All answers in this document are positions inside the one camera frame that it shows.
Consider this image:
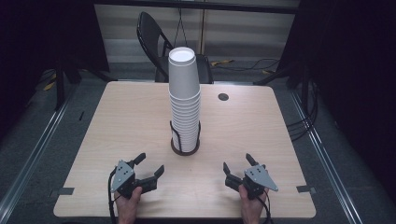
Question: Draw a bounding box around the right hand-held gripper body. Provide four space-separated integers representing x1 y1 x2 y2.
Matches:
242 164 279 201

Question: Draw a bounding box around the black metal stand leg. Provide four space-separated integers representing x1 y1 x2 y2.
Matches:
252 66 312 104
53 59 110 112

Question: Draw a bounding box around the person's right hand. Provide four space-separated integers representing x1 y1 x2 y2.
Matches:
238 188 270 224

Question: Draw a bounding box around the bundle of black floor cables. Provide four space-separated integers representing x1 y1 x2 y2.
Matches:
285 78 319 143

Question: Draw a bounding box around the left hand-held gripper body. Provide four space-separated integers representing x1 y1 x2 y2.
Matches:
109 159 138 200

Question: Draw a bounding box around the metal floor rail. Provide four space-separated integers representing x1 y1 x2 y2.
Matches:
289 89 365 224
0 83 79 218

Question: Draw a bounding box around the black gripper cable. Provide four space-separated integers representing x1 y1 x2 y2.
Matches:
255 191 275 224
106 169 119 224

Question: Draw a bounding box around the black wire cup holder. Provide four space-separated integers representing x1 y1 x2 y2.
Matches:
169 119 202 157

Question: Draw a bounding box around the yellow floor tape piece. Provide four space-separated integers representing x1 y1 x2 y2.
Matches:
42 73 58 92
210 59 235 67

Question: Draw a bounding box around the person's left hand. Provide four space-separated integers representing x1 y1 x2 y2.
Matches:
113 186 144 224

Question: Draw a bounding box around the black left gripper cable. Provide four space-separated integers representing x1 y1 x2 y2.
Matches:
106 169 119 224

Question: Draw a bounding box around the hanging black cord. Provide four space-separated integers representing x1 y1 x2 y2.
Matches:
173 7 189 49

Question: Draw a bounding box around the stack of white paper cups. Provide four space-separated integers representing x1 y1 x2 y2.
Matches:
167 46 202 153

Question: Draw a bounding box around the thin black floor cable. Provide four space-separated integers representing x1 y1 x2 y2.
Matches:
214 57 282 76

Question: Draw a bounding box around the black folding chair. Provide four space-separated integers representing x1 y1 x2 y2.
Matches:
136 11 215 85

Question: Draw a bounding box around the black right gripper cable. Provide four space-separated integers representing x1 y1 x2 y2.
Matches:
255 191 275 224

